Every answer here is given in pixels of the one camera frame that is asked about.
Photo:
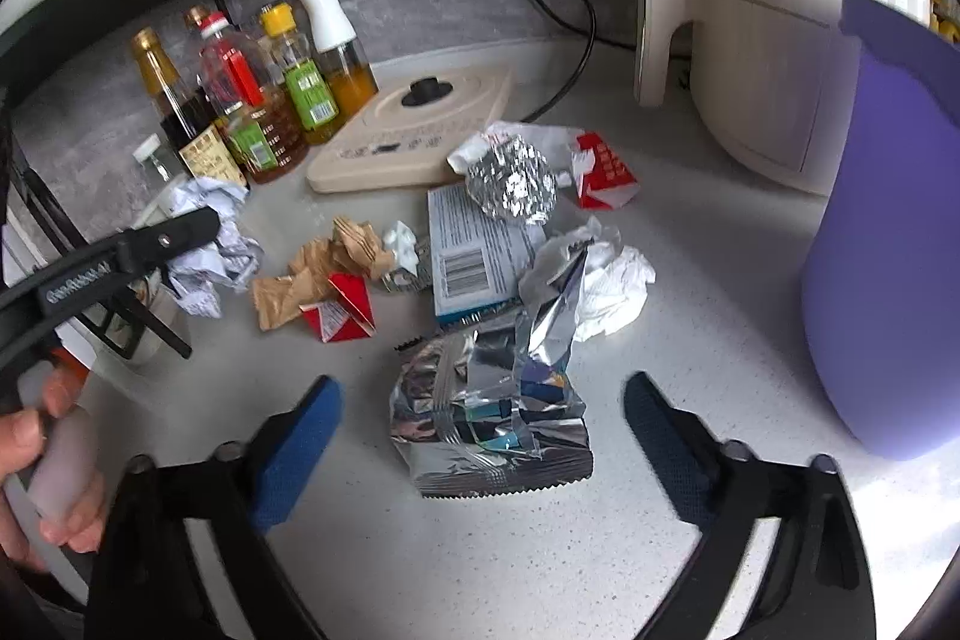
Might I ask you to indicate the blue and white box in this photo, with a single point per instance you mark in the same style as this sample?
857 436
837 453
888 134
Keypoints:
472 250

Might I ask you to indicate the cream air fryer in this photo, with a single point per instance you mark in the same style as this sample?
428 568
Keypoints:
772 48

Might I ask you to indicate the silver foil bag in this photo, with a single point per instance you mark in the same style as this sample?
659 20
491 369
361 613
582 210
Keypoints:
480 415

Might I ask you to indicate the red cap oil bottle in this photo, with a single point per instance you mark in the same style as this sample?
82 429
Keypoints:
255 115

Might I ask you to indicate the large crumpled white tissue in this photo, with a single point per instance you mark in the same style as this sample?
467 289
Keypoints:
615 287

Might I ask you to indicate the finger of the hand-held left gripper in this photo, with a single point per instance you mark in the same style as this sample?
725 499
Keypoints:
172 239

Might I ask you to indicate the crumpled brown paper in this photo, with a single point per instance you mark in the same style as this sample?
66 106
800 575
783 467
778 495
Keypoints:
307 280

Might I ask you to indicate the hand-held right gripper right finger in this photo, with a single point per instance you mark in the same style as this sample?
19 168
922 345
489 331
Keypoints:
671 452

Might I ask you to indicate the aluminium foil ball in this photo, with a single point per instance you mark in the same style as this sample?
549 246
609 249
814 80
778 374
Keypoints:
510 183

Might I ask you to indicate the white top oil sprayer bottle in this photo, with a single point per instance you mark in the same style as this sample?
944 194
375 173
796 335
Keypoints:
352 78

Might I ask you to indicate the person's left hand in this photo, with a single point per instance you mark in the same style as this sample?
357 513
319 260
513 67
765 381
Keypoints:
19 445

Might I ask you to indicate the yellow cap green label bottle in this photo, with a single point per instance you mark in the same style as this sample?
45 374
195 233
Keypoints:
307 93

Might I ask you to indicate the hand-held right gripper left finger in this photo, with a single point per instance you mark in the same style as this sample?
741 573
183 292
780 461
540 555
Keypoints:
296 452

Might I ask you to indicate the dark sauce bottle gold cap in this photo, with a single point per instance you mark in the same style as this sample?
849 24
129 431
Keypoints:
187 123

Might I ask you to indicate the small crumpled foil piece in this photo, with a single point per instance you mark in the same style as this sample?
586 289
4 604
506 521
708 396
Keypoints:
401 246

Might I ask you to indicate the printed paper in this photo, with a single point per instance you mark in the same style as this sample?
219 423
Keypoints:
206 287

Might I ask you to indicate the silver blister pack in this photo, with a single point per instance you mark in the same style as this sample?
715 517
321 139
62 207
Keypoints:
405 285

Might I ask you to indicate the red carton piece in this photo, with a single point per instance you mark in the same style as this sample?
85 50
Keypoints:
345 310
604 175

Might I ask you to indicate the cream plastic tray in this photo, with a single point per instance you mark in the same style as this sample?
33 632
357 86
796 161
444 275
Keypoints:
112 366

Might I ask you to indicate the small glass jar white lid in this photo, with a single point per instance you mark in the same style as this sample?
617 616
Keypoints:
150 149

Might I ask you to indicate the cream induction cooker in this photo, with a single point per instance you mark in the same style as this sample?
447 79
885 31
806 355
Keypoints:
390 126

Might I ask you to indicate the purple plastic bin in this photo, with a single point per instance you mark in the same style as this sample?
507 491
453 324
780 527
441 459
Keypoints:
885 235

